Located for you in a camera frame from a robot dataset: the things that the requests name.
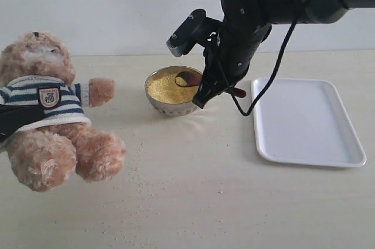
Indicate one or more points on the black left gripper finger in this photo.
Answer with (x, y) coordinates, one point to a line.
(15, 118)

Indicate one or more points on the dark red wooden spoon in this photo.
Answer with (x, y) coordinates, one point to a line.
(187, 79)

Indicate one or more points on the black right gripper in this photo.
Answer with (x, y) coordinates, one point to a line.
(227, 60)

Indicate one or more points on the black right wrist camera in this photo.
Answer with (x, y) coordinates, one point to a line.
(197, 28)

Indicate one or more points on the teddy bear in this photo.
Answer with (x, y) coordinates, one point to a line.
(36, 68)

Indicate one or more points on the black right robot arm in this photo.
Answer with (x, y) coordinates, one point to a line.
(245, 15)

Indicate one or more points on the steel bowl of yellow grain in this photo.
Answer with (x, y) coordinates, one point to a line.
(166, 96)

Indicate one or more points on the white rectangular plastic tray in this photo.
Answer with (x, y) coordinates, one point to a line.
(304, 122)

